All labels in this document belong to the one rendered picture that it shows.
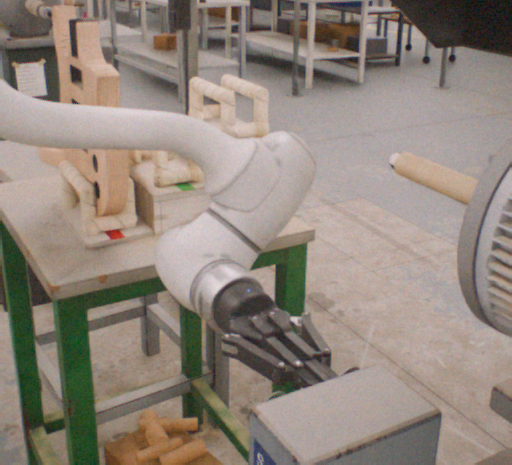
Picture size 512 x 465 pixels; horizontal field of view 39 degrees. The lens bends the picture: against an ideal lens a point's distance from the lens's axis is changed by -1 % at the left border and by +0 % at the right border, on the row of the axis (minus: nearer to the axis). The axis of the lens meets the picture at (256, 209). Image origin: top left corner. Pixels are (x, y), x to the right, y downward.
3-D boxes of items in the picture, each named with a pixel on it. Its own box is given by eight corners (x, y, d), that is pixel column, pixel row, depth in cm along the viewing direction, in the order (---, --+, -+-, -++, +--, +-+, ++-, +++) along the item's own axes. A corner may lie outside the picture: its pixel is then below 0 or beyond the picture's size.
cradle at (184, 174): (208, 180, 156) (207, 166, 155) (159, 188, 151) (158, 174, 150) (201, 176, 159) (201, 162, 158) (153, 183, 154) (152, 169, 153)
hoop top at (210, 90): (238, 106, 155) (238, 91, 154) (224, 107, 154) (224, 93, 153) (199, 88, 171) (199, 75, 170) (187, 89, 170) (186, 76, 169)
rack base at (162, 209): (224, 222, 159) (224, 183, 156) (154, 236, 151) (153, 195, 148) (174, 186, 181) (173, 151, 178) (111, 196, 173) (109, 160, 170)
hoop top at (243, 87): (271, 102, 159) (271, 88, 158) (258, 104, 157) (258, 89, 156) (230, 85, 175) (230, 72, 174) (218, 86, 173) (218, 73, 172)
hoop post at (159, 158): (171, 186, 154) (169, 143, 150) (157, 188, 152) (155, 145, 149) (165, 181, 156) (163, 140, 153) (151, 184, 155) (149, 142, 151)
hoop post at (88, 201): (100, 234, 149) (97, 191, 146) (85, 236, 148) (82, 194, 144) (95, 228, 152) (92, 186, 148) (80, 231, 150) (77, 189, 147)
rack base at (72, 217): (156, 235, 152) (156, 230, 151) (86, 249, 145) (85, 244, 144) (113, 196, 174) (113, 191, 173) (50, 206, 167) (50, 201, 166)
